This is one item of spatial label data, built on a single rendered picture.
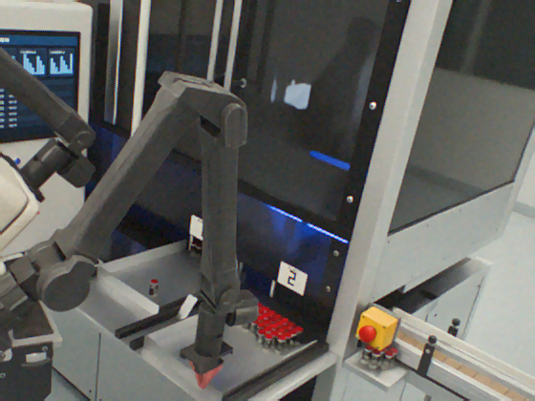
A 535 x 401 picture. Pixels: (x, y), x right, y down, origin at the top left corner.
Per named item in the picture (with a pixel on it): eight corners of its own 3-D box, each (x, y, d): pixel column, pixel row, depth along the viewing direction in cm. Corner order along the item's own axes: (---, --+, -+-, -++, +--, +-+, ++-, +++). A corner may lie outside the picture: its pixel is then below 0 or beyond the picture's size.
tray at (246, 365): (240, 306, 172) (242, 295, 170) (314, 351, 157) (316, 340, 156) (143, 347, 148) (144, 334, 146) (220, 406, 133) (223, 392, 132)
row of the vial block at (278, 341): (232, 320, 164) (235, 305, 163) (284, 352, 154) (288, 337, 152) (226, 322, 163) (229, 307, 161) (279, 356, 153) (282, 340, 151)
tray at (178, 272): (184, 248, 199) (186, 239, 198) (245, 283, 185) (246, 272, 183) (96, 276, 175) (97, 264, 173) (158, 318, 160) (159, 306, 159)
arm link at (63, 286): (170, 46, 98) (201, 65, 91) (224, 91, 107) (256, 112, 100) (13, 270, 103) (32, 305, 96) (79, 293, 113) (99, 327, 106)
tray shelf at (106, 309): (174, 247, 203) (174, 242, 202) (353, 351, 163) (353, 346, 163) (42, 287, 168) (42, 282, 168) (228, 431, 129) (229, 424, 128)
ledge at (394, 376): (371, 348, 166) (373, 341, 166) (414, 371, 159) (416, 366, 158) (342, 366, 157) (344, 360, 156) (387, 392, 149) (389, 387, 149)
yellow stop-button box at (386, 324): (370, 327, 156) (376, 303, 153) (395, 341, 152) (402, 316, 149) (353, 337, 151) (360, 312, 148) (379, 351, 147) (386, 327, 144)
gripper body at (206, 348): (233, 355, 133) (238, 327, 130) (199, 372, 126) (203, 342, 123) (212, 341, 137) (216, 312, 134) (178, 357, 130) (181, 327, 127)
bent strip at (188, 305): (187, 312, 165) (189, 293, 162) (195, 318, 163) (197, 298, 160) (145, 329, 155) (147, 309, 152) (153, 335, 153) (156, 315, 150)
